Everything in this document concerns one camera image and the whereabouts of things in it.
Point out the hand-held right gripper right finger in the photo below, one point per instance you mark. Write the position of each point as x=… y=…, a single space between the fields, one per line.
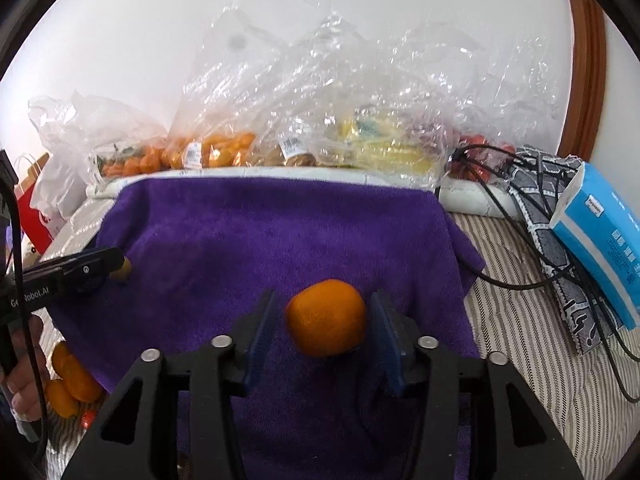
x=385 y=340

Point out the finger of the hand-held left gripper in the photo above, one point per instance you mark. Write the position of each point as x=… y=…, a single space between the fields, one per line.
x=90 y=270

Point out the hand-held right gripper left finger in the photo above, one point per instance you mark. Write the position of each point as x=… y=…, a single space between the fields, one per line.
x=262 y=332

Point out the small kumquat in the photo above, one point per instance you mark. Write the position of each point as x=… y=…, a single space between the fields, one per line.
x=123 y=270

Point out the medium orange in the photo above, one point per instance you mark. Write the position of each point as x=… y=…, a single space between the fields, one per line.
x=62 y=400

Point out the person's left hand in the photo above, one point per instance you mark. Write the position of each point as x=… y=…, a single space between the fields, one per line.
x=27 y=365

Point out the red paper bag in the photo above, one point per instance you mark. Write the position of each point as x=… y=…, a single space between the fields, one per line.
x=37 y=220

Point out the white plastic bag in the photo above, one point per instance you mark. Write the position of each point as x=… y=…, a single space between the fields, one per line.
x=60 y=185

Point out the purple towel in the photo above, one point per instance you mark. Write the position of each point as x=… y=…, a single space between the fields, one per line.
x=275 y=230

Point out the clear bag of tangerines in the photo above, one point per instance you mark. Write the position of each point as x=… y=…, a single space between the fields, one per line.
x=125 y=162

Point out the red cherry tomato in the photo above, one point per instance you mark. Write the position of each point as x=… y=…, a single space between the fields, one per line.
x=89 y=418

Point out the striped bedsheet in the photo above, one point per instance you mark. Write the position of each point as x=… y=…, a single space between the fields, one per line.
x=525 y=385

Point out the clear bag of kumquats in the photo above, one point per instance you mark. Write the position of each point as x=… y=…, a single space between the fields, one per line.
x=220 y=150

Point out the clear bag of brown nuts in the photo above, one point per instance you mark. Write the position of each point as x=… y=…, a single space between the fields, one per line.
x=300 y=157

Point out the clear bag of yellow fruit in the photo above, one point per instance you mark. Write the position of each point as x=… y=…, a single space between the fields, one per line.
x=390 y=155

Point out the grey patterned cloth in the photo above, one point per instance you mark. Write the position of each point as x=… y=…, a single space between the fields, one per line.
x=545 y=240

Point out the clear bag of red tomatoes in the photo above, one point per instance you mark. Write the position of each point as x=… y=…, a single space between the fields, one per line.
x=480 y=145

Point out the blue tissue pack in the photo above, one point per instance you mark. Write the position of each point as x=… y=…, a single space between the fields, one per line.
x=600 y=240

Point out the wooden door frame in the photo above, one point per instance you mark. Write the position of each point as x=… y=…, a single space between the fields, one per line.
x=582 y=60

